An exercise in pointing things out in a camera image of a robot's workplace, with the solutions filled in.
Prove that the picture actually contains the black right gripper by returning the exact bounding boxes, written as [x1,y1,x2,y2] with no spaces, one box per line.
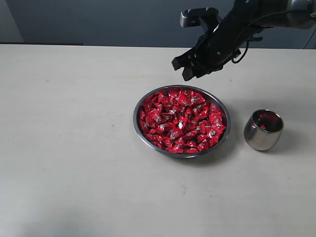
[171,14,241,81]

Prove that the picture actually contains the steel bowl of candies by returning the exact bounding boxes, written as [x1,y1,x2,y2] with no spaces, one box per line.
[133,84,232,158]

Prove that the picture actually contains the pile of red wrapped candies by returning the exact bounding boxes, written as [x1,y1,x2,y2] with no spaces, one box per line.
[138,90,227,154]

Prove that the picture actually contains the stainless steel cup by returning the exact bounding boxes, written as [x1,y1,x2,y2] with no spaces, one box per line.
[243,109,284,151]

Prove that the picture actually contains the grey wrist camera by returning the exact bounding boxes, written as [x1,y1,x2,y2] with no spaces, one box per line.
[180,7,219,28]

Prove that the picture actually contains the black cable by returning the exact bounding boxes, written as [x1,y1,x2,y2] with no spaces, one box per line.
[232,8,316,64]

